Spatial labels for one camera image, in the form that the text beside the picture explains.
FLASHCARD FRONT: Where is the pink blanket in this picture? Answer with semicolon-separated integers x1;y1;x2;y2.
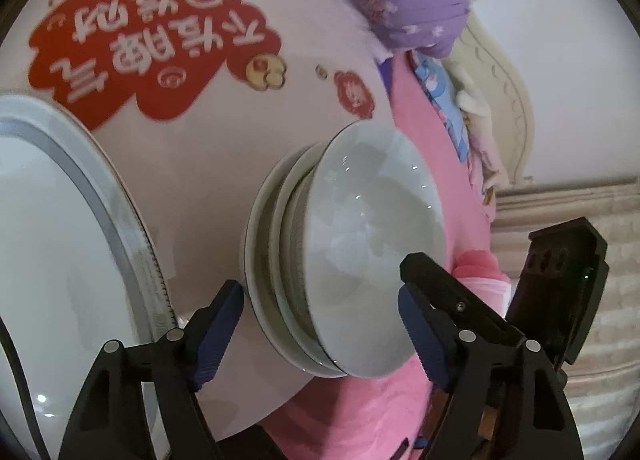
262;55;512;460

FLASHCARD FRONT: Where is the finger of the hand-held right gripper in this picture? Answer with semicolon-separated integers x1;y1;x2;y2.
399;253;527;340

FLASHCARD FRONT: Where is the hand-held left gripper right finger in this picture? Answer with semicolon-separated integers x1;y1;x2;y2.
397;284;585;460

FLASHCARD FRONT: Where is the white plate with grey rim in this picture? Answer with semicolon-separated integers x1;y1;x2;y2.
0;105;153;460
0;93;180;460

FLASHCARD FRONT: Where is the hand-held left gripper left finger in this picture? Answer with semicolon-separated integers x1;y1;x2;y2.
57;279;245;460

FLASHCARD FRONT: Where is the cream carved headboard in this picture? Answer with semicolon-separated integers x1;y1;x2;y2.
450;0;537;187

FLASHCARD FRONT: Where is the cream plush toy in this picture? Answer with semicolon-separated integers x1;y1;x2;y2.
452;68;503;206

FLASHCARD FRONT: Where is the blue printed pillow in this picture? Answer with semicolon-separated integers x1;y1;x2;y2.
409;49;473;163

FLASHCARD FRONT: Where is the white porcelain bowl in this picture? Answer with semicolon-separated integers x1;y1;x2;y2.
241;143;331;376
267;140;346;376
280;120;449;380

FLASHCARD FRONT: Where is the black cable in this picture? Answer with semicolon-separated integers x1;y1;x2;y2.
0;315;52;460

